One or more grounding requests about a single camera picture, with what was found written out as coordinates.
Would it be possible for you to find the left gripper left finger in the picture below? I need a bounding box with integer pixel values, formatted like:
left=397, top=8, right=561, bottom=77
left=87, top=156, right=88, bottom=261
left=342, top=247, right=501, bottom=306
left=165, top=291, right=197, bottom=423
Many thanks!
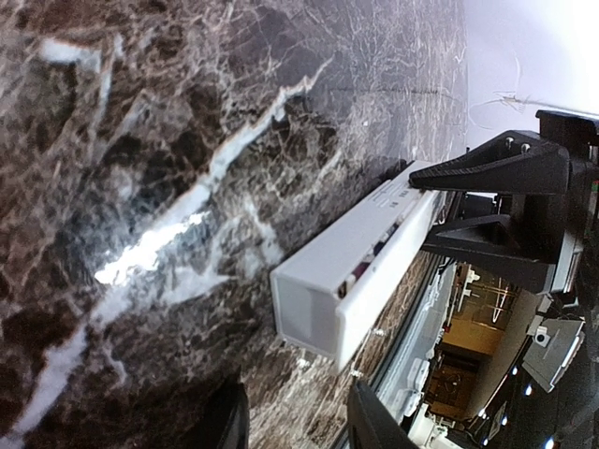
left=198, top=382, right=249, bottom=449

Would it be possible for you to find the white remote control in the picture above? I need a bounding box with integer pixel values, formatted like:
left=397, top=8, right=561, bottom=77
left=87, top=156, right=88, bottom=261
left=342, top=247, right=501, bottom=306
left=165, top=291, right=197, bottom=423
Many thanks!
left=270, top=161, right=446, bottom=372

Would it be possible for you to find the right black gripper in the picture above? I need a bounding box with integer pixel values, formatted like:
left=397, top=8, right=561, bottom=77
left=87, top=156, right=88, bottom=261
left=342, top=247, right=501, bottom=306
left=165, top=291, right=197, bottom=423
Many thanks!
left=409, top=109, right=598, bottom=294

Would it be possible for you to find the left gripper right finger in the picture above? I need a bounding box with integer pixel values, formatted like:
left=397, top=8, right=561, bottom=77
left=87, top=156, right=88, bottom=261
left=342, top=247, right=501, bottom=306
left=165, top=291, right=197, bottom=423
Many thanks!
left=347, top=381, right=416, bottom=449

